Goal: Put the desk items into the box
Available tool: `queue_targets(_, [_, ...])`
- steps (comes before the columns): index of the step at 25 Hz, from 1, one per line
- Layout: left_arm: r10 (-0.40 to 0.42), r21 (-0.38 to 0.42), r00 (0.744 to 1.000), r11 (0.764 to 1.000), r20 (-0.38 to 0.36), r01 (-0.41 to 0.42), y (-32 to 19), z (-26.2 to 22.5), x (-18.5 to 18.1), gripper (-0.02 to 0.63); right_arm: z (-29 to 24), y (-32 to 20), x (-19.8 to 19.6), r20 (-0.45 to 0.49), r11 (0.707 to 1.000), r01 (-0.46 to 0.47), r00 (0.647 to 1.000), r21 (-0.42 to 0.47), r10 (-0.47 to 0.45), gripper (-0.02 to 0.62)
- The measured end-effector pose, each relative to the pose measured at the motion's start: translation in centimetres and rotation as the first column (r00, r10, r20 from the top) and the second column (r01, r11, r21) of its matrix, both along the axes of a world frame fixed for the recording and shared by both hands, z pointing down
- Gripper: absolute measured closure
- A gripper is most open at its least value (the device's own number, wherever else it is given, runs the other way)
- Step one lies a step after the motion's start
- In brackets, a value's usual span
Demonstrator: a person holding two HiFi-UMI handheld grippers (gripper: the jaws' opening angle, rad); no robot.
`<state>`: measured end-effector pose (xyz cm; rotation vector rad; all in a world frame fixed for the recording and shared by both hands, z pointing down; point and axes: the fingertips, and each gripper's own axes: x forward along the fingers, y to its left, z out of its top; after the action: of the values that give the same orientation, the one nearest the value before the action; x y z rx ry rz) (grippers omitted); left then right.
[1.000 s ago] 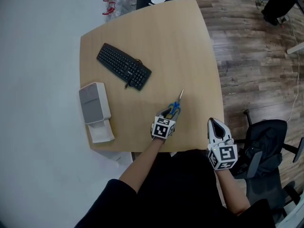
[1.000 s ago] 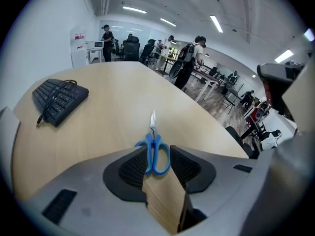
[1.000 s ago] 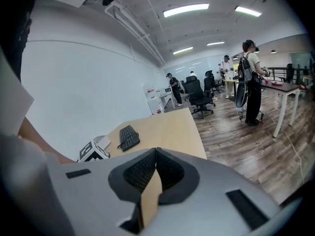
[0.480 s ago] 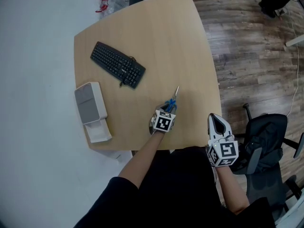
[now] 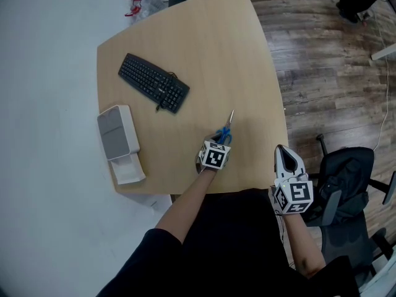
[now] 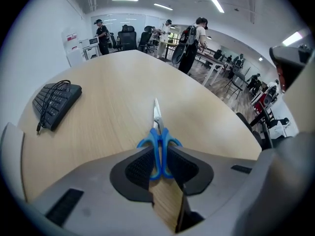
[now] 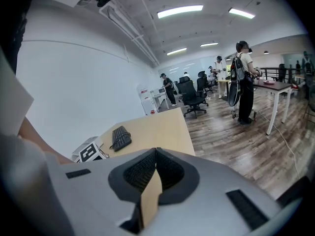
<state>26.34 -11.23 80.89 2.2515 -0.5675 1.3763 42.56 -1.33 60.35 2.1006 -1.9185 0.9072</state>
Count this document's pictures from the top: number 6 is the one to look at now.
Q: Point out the white cabinet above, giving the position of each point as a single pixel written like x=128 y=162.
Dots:
x=72 y=48

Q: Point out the black backpack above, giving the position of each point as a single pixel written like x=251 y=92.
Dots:
x=187 y=36

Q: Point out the black office chair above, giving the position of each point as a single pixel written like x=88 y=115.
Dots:
x=145 y=40
x=127 y=39
x=267 y=122

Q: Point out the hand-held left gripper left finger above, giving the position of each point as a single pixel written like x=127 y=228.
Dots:
x=98 y=181

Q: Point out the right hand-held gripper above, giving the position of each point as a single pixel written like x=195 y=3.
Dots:
x=304 y=102

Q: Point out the black computer keyboard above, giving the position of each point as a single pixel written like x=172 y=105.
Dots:
x=66 y=95

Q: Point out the black metal chair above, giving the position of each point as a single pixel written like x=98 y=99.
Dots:
x=237 y=79

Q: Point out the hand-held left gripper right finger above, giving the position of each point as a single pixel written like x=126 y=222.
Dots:
x=221 y=188

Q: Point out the brown table white legs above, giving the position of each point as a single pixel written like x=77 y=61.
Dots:
x=211 y=59

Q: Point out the white microwave oven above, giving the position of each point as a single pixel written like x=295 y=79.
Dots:
x=90 y=42

